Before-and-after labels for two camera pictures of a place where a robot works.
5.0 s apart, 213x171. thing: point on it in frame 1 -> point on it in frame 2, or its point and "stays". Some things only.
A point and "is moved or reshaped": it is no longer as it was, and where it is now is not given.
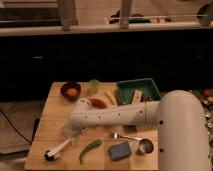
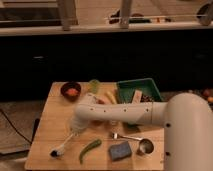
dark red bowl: [68, 86] stays
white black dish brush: [50, 155] is moved or reshaped
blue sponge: [120, 150] stays
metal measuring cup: [144, 147] stays
